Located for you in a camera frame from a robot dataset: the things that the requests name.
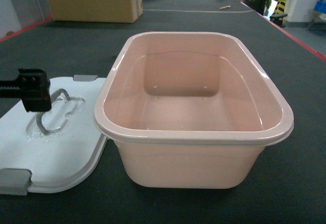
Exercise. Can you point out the cardboard box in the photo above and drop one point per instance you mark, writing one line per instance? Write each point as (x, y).
(113, 11)

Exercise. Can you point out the black armrest chair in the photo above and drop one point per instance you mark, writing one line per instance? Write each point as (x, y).
(277, 19)

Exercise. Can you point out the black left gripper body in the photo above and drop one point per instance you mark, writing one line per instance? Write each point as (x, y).
(32, 87)

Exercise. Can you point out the pink plastic storage box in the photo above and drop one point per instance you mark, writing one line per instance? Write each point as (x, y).
(190, 110)

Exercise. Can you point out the white box lid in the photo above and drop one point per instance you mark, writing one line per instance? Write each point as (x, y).
(56, 150)

